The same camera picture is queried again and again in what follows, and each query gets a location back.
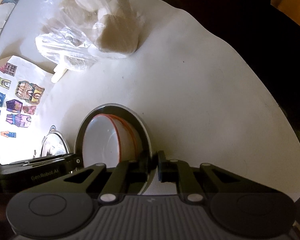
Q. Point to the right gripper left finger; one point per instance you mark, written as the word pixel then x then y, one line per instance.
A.
pixel 127 178

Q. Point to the white bowl red rim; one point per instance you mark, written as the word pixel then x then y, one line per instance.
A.
pixel 101 142
pixel 130 143

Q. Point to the plastic bag of white rolls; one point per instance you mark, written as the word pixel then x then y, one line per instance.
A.
pixel 78 33

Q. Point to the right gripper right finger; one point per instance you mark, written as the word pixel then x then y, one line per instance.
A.
pixel 180 173

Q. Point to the paper sheet with house drawings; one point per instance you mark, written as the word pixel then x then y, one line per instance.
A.
pixel 23 88

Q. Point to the white candle front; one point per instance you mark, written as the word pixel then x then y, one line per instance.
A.
pixel 59 71

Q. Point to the dark metal bowl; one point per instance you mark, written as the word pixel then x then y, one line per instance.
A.
pixel 127 114

